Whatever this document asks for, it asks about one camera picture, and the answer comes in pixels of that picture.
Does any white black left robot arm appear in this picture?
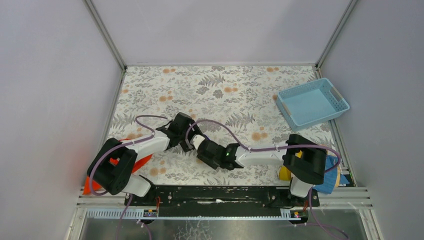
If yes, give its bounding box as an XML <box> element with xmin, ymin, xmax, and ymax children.
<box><xmin>85</xmin><ymin>112</ymin><xmax>203</xmax><ymax>197</ymax></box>

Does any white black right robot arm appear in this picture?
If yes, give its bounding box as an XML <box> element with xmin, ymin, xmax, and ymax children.
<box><xmin>191</xmin><ymin>134</ymin><xmax>327</xmax><ymax>199</ymax></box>

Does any orange towel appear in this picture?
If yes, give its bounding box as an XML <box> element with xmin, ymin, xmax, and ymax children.
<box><xmin>83</xmin><ymin>137</ymin><xmax>152</xmax><ymax>195</ymax></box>

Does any floral patterned table mat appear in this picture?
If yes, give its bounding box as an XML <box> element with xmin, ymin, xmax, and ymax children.
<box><xmin>108</xmin><ymin>66</ymin><xmax>316</xmax><ymax>186</ymax></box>

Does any light blue plastic basket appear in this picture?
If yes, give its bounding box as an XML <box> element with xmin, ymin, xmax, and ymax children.
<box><xmin>276</xmin><ymin>78</ymin><xmax>350</xmax><ymax>131</ymax></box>

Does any yellow blue Pokemon towel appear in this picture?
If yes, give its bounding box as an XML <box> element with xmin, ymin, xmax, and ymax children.
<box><xmin>277</xmin><ymin>153</ymin><xmax>350</xmax><ymax>194</ymax></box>

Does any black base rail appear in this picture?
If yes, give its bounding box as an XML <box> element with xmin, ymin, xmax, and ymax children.
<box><xmin>124</xmin><ymin>185</ymin><xmax>320</xmax><ymax>210</ymax></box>

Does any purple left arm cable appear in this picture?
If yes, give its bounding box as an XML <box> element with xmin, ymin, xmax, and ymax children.
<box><xmin>88</xmin><ymin>114</ymin><xmax>170</xmax><ymax>240</ymax></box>

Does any white slotted cable duct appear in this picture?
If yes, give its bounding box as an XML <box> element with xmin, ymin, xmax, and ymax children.
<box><xmin>86</xmin><ymin>205</ymin><xmax>302</xmax><ymax>222</ymax></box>

